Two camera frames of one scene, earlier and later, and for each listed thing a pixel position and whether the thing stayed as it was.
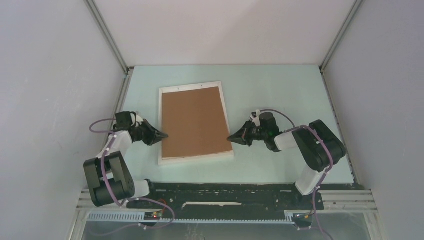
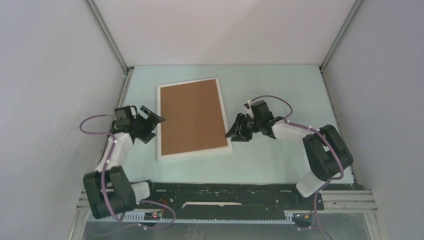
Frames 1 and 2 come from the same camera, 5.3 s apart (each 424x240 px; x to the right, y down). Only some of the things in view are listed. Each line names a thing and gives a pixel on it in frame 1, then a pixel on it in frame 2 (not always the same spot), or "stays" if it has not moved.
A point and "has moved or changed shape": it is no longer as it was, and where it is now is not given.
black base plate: (229, 197) stays
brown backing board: (193, 123) has moved or changed shape
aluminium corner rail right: (354, 9) stays
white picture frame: (179, 159) has moved or changed shape
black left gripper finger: (158, 135) → (152, 116)
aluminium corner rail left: (108, 36) stays
